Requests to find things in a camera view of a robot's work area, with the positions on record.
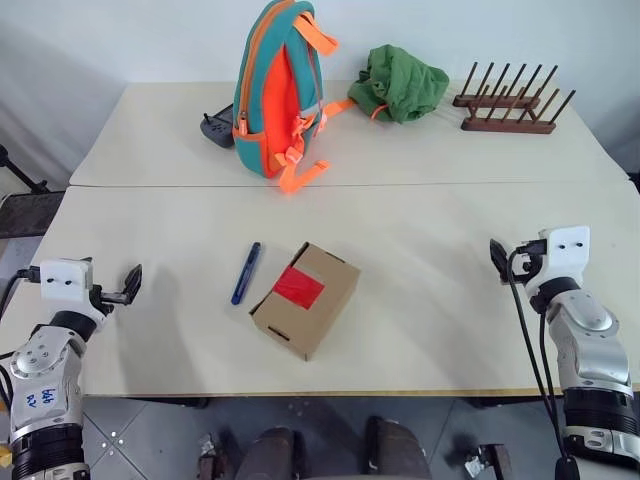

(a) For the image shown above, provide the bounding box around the green cloth bag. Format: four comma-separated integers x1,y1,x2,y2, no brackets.
347,43,450,125

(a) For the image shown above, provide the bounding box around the dark grey remote controller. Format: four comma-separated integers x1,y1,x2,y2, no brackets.
200,103,236,150

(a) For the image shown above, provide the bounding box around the dark wooden peg rack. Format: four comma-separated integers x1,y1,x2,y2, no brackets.
452,61,577,136

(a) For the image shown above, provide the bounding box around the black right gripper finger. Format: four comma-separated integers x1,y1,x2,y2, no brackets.
489,238,512,287

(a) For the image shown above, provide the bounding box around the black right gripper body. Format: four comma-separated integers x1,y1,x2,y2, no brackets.
509,239,548,282

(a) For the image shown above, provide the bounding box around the dark rounded shape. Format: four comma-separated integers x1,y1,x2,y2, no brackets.
234,427,309,480
364,415,432,480

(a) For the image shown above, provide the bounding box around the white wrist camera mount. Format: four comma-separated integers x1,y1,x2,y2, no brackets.
39,257,95,303
523,225,592,296

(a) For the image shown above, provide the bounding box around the black floor mat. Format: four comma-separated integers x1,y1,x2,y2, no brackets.
0,191,66,240

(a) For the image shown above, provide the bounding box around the teal and orange backpack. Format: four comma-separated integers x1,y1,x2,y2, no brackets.
232,0,358,196

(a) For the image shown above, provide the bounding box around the black tripod stand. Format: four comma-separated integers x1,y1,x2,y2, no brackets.
0,144,51,195

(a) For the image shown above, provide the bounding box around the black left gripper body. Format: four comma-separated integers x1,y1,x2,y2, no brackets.
88,286,127,316

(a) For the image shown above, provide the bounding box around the brown cardboard box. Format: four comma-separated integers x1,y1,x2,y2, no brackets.
248,241,362,363

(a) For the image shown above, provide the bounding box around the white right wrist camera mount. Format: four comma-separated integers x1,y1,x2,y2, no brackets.
523,225,592,296

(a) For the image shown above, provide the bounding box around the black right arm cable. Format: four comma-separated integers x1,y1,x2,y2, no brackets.
506,244,581,480

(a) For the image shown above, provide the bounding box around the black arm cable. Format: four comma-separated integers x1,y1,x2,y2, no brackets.
506,244,581,480
0,268,42,322

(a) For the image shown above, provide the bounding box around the red tape patch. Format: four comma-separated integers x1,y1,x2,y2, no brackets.
272,266,327,308

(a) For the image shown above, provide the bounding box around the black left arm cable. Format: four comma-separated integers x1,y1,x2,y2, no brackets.
0,268,42,322

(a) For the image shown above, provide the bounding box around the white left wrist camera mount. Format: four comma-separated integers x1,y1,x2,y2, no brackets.
39,257,95,303

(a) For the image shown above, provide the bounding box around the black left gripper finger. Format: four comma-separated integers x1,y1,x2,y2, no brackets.
120,263,144,305

